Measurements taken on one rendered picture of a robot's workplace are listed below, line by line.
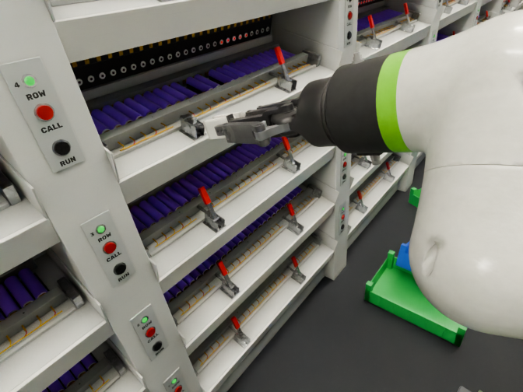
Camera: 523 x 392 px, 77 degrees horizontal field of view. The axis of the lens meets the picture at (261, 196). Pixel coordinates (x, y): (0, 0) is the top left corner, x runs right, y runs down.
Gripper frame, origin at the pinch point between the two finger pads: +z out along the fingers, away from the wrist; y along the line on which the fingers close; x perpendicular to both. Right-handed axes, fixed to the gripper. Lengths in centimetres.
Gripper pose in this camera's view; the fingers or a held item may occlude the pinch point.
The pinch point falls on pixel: (226, 125)
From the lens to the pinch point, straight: 51.5
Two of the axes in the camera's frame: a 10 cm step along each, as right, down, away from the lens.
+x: -3.0, -8.7, -3.8
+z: -7.1, -0.7, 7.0
